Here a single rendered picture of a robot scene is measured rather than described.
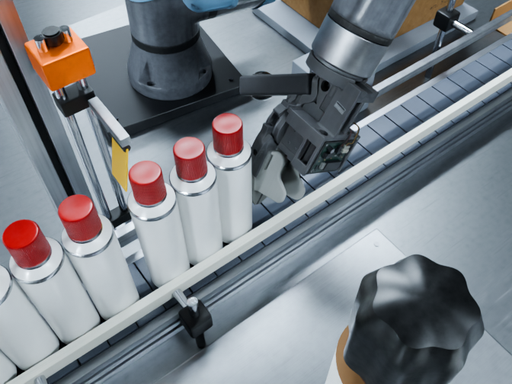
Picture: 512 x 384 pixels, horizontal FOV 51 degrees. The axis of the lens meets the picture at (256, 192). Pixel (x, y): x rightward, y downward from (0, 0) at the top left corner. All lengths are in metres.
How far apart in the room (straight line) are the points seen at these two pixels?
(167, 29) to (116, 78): 0.17
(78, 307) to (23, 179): 0.36
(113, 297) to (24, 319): 0.09
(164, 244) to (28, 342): 0.17
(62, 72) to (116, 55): 0.56
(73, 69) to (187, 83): 0.45
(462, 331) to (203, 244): 0.37
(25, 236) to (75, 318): 0.14
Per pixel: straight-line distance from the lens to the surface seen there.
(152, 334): 0.68
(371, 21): 0.56
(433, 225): 0.84
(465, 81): 1.00
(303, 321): 0.66
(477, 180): 0.91
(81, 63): 0.51
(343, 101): 0.58
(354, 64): 0.57
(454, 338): 0.35
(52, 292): 0.57
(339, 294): 0.69
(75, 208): 0.52
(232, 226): 0.67
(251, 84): 0.67
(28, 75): 0.58
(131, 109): 0.94
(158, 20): 0.87
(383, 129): 0.87
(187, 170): 0.55
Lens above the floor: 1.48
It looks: 52 degrees down
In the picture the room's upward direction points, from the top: straight up
